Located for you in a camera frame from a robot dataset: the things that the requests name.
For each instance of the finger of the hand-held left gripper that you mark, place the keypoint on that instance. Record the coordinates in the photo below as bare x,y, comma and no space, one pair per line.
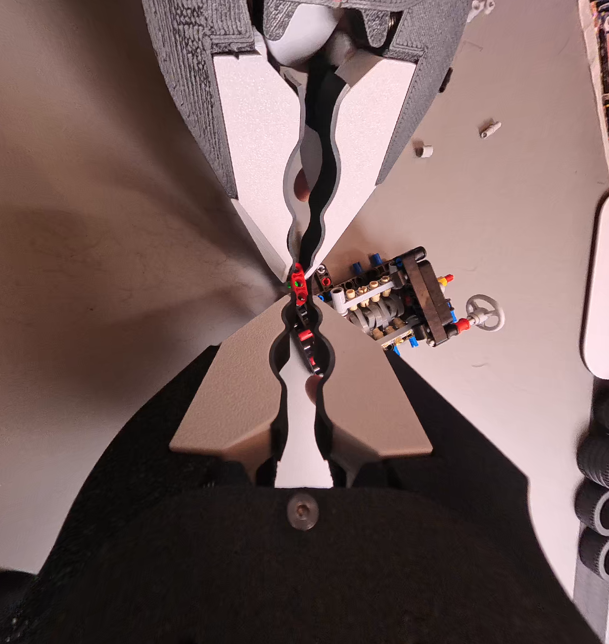
374,120
254,126

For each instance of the person's right hand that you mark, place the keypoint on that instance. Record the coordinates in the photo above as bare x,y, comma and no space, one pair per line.
313,388

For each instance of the black lego pin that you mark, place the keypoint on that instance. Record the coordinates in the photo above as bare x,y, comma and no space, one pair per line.
445,79

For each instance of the lego car chassis assembly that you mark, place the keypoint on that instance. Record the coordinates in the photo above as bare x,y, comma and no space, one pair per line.
425,297

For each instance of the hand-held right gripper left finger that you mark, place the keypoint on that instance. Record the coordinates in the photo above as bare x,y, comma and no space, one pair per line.
229,402

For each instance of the grey lego pin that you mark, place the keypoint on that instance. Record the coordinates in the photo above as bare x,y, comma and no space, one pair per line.
490,129

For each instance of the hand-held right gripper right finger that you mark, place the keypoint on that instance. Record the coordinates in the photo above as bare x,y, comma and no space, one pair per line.
374,402

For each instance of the red lego beam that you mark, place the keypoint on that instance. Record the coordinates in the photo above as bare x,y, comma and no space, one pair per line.
298,284

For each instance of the person's left hand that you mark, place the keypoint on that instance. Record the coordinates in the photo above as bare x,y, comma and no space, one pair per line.
302,187

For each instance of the grey lego tube connector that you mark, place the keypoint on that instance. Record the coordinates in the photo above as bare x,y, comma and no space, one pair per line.
425,150

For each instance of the light grey lego connector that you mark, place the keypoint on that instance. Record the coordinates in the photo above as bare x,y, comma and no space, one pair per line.
480,5

